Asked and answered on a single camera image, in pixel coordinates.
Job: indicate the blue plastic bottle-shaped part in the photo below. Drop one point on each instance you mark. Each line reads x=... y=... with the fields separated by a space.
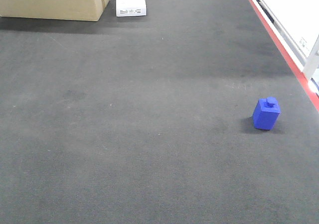
x=266 y=112

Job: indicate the white conveyor side panel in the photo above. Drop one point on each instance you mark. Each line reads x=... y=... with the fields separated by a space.
x=299 y=19

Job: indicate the white long carton box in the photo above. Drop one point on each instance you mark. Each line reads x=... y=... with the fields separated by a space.
x=125 y=8

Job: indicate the brown cardboard box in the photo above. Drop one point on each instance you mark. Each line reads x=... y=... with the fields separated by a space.
x=81 y=10

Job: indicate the red conveyor side rail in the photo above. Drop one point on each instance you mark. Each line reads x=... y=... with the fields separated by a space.
x=286 y=52

